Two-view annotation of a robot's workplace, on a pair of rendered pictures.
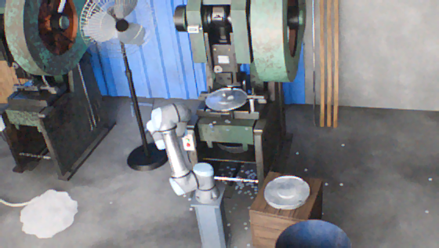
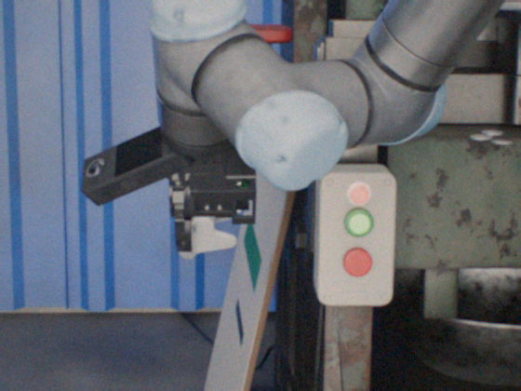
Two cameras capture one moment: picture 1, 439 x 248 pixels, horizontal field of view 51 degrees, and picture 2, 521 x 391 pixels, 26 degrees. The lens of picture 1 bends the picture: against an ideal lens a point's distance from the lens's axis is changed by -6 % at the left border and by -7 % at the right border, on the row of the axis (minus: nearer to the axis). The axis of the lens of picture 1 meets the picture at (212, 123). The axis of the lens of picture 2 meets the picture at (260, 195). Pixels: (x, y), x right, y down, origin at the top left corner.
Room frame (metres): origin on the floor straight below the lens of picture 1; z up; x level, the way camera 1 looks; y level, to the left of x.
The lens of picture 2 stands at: (1.83, 0.70, 0.83)
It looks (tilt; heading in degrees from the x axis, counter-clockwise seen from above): 12 degrees down; 336
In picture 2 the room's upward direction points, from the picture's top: 1 degrees clockwise
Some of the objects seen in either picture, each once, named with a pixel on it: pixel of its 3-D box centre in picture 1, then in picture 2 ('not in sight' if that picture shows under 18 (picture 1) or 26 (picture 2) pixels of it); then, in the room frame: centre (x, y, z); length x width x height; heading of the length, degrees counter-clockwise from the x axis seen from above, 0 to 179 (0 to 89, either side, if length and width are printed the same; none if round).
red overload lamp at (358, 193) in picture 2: not in sight; (359, 194); (2.76, 0.19, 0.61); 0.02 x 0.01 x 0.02; 69
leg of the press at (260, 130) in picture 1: (274, 121); not in sight; (3.04, -0.47, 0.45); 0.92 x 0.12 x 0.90; 159
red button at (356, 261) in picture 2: not in sight; (357, 262); (2.76, 0.19, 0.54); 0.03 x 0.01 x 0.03; 69
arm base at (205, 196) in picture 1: (206, 189); not in sight; (2.31, 0.09, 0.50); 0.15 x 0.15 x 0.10
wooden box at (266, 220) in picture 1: (288, 213); not in sight; (2.32, -0.41, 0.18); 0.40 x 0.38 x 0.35; 152
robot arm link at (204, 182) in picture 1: (203, 175); not in sight; (2.31, 0.10, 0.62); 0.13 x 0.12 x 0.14; 110
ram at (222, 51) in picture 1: (225, 60); not in sight; (2.97, -0.15, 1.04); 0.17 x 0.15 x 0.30; 159
